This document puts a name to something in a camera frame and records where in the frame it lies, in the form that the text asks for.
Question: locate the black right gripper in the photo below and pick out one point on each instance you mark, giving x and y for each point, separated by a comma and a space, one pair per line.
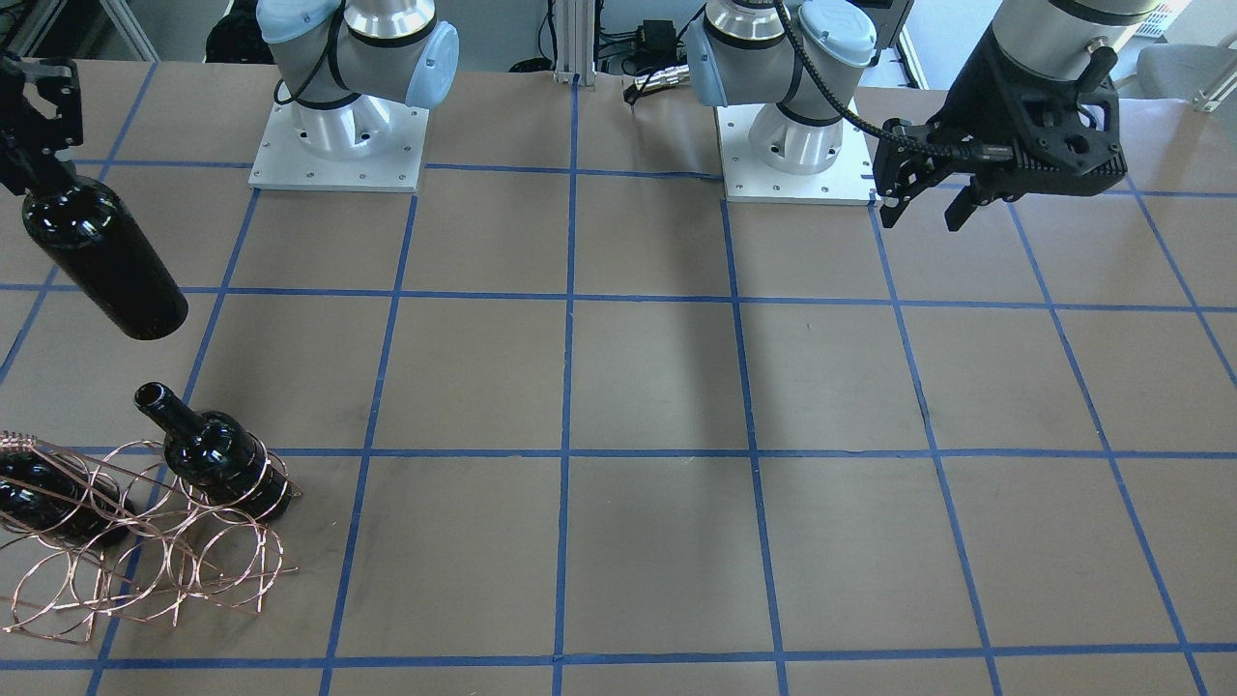
29, 135

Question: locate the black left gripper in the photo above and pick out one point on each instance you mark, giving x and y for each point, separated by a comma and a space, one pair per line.
978, 104

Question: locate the dark glass wine bottle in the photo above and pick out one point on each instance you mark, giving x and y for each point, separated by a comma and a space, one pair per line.
92, 236

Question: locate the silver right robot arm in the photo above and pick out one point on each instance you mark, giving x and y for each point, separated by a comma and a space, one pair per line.
359, 78

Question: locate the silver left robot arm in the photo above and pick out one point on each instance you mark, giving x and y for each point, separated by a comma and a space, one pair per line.
808, 58

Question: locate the lying racked wine bottle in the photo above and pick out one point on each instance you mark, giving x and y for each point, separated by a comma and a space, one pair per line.
62, 499

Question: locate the upright-tilted racked wine bottle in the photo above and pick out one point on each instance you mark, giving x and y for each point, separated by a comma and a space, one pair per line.
215, 455

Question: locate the grey office chair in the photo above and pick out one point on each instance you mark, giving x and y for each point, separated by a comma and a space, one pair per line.
1203, 75

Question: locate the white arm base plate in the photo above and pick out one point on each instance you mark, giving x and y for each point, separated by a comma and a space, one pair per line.
371, 145
769, 158

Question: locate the copper wire wine rack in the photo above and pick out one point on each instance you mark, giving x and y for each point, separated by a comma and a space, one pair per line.
180, 550

